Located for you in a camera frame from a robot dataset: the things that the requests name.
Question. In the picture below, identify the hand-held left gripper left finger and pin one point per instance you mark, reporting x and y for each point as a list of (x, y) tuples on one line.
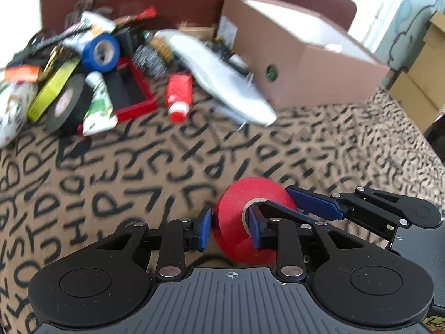
[(205, 229)]

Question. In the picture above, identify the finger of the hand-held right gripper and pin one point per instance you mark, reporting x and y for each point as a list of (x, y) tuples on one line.
[(288, 212), (313, 203)]

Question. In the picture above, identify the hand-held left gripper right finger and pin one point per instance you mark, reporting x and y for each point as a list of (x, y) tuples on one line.
[(256, 233)]

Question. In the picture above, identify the red tape roll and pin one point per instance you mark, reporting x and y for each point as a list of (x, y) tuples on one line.
[(231, 215)]

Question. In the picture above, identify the brown cardboard box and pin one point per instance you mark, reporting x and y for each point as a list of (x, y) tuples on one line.
[(295, 66)]

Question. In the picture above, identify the grey mop pad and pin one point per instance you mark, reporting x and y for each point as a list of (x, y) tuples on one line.
[(222, 76)]

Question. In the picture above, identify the letter printed blanket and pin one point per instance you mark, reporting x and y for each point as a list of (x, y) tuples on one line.
[(139, 174)]

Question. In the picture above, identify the red tube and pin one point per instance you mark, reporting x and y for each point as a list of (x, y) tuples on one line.
[(179, 92)]

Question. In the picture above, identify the red tray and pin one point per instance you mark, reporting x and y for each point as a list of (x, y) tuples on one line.
[(134, 88)]

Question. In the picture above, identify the white and green tube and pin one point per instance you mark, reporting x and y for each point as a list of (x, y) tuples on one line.
[(99, 108)]

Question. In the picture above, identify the stacked cardboard boxes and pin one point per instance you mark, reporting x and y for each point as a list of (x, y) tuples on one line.
[(422, 76)]

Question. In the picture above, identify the steel wool scourer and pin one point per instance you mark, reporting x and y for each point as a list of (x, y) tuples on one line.
[(149, 61)]

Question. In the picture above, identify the black tape roll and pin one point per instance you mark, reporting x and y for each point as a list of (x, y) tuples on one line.
[(66, 104)]

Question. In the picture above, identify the blue tape roll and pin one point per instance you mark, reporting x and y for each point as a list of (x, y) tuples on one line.
[(100, 54)]

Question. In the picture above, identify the yellow tape roll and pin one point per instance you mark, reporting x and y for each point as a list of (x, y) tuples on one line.
[(52, 88)]

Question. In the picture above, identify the white printed pouch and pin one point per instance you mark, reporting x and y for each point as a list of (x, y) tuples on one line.
[(14, 111)]

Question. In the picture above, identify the orange packet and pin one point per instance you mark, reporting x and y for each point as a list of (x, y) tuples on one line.
[(22, 73)]

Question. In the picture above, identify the black comb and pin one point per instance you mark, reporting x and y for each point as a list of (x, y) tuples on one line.
[(45, 41)]

